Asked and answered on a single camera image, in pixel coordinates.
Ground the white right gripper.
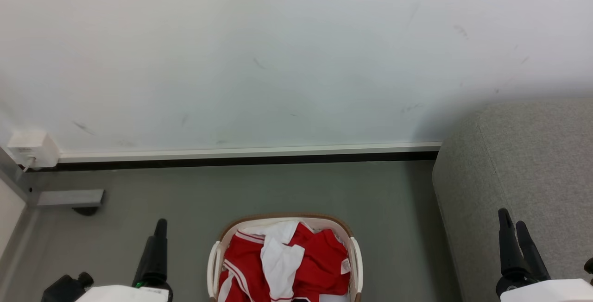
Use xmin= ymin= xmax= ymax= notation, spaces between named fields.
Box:
xmin=495 ymin=208 xmax=593 ymax=302

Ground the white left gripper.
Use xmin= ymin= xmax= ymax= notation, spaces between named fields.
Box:
xmin=76 ymin=219 xmax=173 ymax=302

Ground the plain white garment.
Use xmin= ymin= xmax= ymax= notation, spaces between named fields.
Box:
xmin=252 ymin=220 xmax=305 ymax=301

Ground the red jersey with white stripes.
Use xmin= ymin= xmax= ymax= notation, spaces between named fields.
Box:
xmin=217 ymin=222 xmax=351 ymax=302

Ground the white laundry basket brown rim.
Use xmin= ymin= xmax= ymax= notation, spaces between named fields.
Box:
xmin=207 ymin=214 xmax=364 ymax=302

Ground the grey fabric sofa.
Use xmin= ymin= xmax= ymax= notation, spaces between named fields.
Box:
xmin=432 ymin=98 xmax=593 ymax=302

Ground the grey metal base bar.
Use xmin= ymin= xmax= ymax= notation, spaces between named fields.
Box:
xmin=36 ymin=189 xmax=105 ymax=208

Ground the white wall baseboard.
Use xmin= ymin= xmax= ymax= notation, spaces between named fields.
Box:
xmin=58 ymin=142 xmax=442 ymax=163

